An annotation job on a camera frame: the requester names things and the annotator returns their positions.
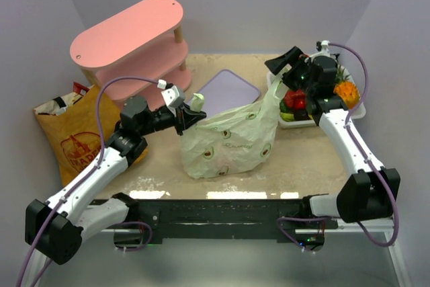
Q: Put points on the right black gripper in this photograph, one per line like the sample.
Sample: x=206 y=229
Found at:
x=292 y=71

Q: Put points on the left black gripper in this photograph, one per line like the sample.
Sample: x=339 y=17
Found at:
x=181 y=119

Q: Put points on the light green plastic bag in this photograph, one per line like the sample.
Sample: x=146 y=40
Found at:
x=234 y=141

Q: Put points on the red Chuba chips bag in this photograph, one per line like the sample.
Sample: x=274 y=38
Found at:
x=80 y=89

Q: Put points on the brown Trader Joe's bag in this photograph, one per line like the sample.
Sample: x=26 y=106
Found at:
x=69 y=122

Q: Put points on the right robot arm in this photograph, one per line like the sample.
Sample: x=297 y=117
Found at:
x=371 y=187

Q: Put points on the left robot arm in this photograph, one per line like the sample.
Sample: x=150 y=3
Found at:
x=58 y=226

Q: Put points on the white plastic basket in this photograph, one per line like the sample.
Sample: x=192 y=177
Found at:
x=284 y=111

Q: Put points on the red toy lobster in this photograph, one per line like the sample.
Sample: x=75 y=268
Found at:
x=295 y=100

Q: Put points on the lavender tray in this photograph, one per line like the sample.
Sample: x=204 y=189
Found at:
x=225 y=91

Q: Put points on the dark purple toy plum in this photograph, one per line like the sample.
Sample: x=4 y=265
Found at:
x=301 y=115

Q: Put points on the toy pineapple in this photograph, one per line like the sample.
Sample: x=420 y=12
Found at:
x=346 y=89

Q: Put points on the pink two-tier shelf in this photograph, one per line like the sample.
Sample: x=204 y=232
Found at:
x=141 y=43

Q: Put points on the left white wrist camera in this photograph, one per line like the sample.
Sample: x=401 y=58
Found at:
x=173 y=96

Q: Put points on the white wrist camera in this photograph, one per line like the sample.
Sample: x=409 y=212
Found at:
x=173 y=96
x=322 y=49

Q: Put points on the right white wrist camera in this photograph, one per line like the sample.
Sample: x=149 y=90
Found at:
x=322 y=49

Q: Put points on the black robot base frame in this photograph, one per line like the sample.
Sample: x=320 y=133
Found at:
x=154 y=221

